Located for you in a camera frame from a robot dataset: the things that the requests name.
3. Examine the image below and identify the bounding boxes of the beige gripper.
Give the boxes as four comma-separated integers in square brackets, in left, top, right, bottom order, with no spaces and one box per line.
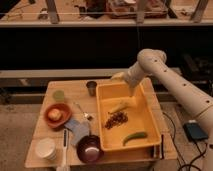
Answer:
[110,62,147,96]

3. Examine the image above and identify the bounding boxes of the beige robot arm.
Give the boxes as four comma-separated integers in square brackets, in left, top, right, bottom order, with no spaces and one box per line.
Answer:
[111,49,213,171]

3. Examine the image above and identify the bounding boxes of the dark metal cup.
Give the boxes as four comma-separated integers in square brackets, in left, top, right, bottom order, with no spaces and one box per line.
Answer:
[86,81,97,96]

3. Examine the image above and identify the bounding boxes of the dark grape bunch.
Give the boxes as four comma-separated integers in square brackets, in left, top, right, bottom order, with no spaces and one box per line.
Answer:
[105,112,128,129]

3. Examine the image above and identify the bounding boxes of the yellow plastic bin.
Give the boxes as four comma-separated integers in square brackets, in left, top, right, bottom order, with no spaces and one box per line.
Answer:
[96,82,161,152]

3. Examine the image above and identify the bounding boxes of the wooden table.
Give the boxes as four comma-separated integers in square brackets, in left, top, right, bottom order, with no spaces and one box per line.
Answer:
[25,78,177,168]

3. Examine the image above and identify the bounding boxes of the blue grey cloth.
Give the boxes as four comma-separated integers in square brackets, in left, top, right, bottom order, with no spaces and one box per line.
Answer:
[65,119,90,146]

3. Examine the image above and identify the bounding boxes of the black device on floor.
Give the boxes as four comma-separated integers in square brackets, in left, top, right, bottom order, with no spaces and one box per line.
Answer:
[183,122,208,142]

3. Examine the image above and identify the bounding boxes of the purple pot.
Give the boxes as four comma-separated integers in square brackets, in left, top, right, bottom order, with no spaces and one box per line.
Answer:
[77,135,104,163]

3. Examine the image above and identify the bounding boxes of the round bread roll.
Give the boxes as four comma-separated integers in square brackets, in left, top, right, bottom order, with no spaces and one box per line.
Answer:
[48,109,62,121]

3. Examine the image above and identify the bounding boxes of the white handled knife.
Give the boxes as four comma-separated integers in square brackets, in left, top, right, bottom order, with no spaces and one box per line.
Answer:
[56,129,70,171]

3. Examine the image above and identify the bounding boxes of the black floor cable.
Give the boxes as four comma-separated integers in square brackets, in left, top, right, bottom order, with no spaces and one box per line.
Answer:
[162,111,209,171]

